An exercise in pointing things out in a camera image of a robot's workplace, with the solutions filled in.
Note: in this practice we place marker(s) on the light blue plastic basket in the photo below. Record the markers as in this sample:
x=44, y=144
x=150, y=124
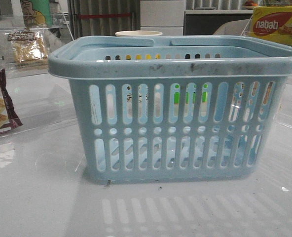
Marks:
x=173, y=108

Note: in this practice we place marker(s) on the green yellow cartoon package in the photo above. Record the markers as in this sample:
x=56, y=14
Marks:
x=36, y=13

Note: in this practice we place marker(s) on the clear acrylic left shelf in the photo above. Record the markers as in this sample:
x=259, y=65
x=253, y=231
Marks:
x=54, y=37

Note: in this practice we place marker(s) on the clear bagged bread package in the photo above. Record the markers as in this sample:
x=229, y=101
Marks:
x=28, y=47

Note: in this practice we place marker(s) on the white cabinet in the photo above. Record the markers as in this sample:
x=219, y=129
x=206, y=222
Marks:
x=166, y=16

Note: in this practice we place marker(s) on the cream paper cup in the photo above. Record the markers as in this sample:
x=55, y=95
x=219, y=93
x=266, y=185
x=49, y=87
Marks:
x=138, y=33

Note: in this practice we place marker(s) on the yellow nabati wafer box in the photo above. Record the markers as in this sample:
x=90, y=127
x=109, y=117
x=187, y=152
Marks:
x=264, y=10

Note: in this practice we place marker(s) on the clear acrylic right stand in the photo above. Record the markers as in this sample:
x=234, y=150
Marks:
x=245, y=27

